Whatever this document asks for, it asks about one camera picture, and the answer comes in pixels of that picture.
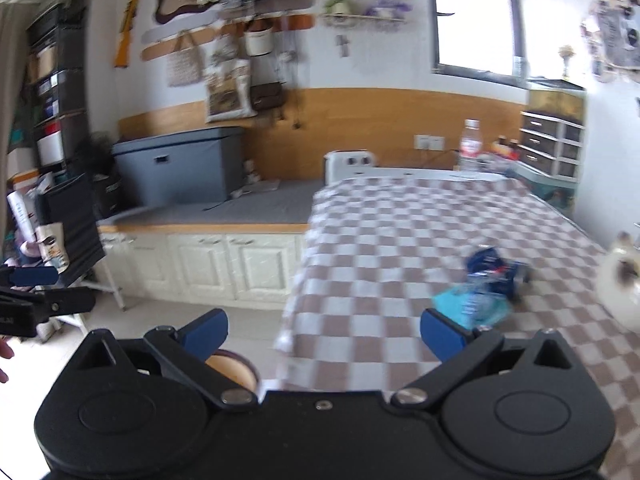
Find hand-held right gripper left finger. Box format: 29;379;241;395
65;309;261;411

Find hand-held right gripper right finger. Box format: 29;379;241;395
390;309;576;408

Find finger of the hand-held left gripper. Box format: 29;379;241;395
0;265;60;287
0;287;97;320

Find light blue packet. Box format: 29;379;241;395
431;282;511;331

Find yellow wooden waste bin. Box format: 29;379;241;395
205;349;261;393

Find crushed blue can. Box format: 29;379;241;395
495;261;532;304

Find brown shoulder bag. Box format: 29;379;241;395
249;82;285;113

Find person's left hand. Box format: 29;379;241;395
0;339;16;386

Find pink clothing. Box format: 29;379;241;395
15;240;46;261

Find cartoon print tote bag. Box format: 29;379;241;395
35;222;68;271

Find white paper bag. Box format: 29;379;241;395
6;191;38;241

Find cream white cabinet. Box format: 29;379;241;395
97;225;311;311

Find black cloth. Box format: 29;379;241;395
35;172;106;288

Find brown white checkered tablecloth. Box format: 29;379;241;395
274;175;640;461

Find black bag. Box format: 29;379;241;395
92;170;121;218

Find black mesh object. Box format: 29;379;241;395
87;132;118;176

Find white power strip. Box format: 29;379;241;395
227;160;281;198

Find grey storage box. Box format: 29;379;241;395
111;126;246;208

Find teal storage box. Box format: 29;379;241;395
507;165;576;211

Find white cat figurine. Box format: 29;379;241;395
597;230;640;333

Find clear water bottle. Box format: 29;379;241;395
457;119;483;173

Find beige curtain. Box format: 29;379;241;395
0;2;38;171

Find white heater appliance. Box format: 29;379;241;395
324;150;378;186

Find black shelf rack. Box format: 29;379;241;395
25;0;91;171

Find red bottles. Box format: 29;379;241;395
492;136;521;158

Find white drawer organiser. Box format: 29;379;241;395
517;110;586;181

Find printed canvas tote bag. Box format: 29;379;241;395
204;35;253;123

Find beige knitted tote bag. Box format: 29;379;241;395
166;30;201;88

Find glass fish tank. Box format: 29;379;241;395
527;80;586;123

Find orange toy rifle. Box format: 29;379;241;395
114;0;152;68

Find dark framed window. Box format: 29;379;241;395
425;0;526;83

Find purple plush toy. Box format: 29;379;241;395
365;0;413;17

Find macrame wall shelf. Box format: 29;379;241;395
312;0;413;28

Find oval board wall coat rack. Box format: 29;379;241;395
140;0;317;61

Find wall photo board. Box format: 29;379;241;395
580;0;640;83

